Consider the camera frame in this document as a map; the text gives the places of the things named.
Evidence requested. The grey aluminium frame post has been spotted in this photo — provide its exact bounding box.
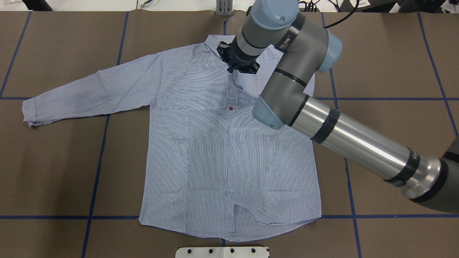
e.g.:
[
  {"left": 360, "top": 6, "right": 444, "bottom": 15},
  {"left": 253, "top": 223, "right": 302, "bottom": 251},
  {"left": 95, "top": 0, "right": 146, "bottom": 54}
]
[{"left": 216, "top": 0, "right": 234, "bottom": 17}]

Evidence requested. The blue striped button shirt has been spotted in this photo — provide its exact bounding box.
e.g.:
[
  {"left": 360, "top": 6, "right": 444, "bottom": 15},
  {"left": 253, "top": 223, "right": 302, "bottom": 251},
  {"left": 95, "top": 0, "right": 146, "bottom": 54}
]
[{"left": 22, "top": 35, "right": 322, "bottom": 242}]

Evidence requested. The black cable bundle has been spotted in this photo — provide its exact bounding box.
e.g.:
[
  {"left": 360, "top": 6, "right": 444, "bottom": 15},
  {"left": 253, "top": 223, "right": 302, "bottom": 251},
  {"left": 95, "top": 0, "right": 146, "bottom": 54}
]
[{"left": 299, "top": 0, "right": 359, "bottom": 28}]

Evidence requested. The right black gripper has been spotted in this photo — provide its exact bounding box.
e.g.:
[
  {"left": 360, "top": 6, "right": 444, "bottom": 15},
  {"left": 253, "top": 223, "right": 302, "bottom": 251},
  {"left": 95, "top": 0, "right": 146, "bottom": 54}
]
[{"left": 217, "top": 41, "right": 260, "bottom": 75}]

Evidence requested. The white metal mounting plate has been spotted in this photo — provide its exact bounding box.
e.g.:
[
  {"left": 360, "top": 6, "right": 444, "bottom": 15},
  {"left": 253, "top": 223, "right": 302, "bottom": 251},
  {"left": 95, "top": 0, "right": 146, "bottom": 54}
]
[{"left": 175, "top": 246, "right": 270, "bottom": 258}]

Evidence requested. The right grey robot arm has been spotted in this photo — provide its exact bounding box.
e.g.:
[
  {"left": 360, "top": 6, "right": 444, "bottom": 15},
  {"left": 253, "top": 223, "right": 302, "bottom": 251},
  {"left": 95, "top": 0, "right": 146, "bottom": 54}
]
[{"left": 314, "top": 13, "right": 458, "bottom": 217}]

